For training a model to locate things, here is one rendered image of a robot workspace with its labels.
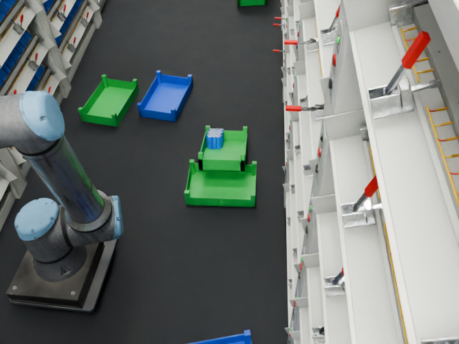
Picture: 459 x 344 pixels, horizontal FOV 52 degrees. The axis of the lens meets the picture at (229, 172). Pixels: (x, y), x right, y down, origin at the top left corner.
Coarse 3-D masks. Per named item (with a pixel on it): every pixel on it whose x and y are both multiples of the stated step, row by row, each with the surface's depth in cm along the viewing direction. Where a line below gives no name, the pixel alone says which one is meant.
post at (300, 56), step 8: (304, 0) 132; (296, 56) 154; (304, 56) 146; (296, 80) 152; (296, 88) 155; (296, 96) 157; (296, 104) 160; (288, 144) 184; (288, 160) 181; (288, 168) 184; (288, 176) 187
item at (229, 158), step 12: (228, 132) 228; (240, 132) 228; (204, 144) 221; (228, 144) 227; (240, 144) 227; (204, 156) 216; (216, 156) 216; (228, 156) 216; (240, 156) 201; (204, 168) 205; (216, 168) 205; (228, 168) 204; (240, 168) 204
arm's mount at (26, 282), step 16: (96, 256) 177; (16, 272) 172; (32, 272) 171; (80, 272) 170; (16, 288) 167; (32, 288) 167; (48, 288) 166; (64, 288) 166; (80, 288) 166; (48, 304) 168; (64, 304) 166; (80, 304) 165
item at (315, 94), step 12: (312, 0) 132; (300, 12) 135; (312, 12) 134; (312, 24) 133; (312, 36) 129; (312, 60) 122; (312, 72) 119; (312, 84) 116; (312, 96) 113; (312, 120) 107; (312, 132) 105; (312, 144) 102; (312, 156) 100; (312, 168) 94
